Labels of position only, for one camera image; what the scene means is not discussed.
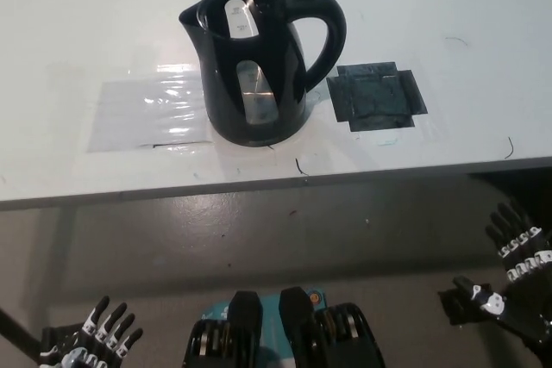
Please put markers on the black table frame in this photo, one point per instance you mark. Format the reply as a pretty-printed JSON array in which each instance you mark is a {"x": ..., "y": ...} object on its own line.
[{"x": 530, "y": 187}]

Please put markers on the clear tape patch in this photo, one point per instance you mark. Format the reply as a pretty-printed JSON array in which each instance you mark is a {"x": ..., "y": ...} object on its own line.
[{"x": 146, "y": 118}]

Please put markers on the black electric kettle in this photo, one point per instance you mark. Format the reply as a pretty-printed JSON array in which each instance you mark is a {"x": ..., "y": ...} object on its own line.
[{"x": 224, "y": 83}]

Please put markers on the black teal robot torso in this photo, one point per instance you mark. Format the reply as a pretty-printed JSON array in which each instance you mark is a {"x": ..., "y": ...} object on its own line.
[{"x": 297, "y": 333}]

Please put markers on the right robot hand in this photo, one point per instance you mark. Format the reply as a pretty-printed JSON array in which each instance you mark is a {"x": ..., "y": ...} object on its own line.
[{"x": 524, "y": 299}]

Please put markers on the black diagonal table leg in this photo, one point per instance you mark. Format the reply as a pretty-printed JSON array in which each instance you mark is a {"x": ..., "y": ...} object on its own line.
[{"x": 17, "y": 333}]

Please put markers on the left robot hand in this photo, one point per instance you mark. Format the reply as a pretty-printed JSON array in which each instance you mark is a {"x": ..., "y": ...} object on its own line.
[{"x": 97, "y": 342}]

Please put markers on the black tape patch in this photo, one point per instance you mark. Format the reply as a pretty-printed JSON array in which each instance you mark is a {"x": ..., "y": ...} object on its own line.
[{"x": 371, "y": 96}]

